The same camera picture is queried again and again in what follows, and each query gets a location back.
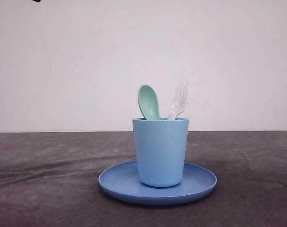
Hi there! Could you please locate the mint green plastic spoon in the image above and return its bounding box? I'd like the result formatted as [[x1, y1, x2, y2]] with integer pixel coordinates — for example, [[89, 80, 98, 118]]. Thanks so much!
[[138, 85, 160, 120]]

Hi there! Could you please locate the blue plastic plate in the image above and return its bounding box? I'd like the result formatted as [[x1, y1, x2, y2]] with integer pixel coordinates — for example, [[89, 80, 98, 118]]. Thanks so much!
[[98, 160, 217, 206]]

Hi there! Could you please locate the white plastic fork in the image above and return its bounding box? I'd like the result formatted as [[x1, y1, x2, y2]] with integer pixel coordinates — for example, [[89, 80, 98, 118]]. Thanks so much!
[[167, 82, 188, 120]]

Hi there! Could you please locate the light blue plastic cup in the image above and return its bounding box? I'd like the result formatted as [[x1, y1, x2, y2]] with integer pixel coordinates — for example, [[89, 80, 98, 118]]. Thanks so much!
[[132, 118, 189, 187]]

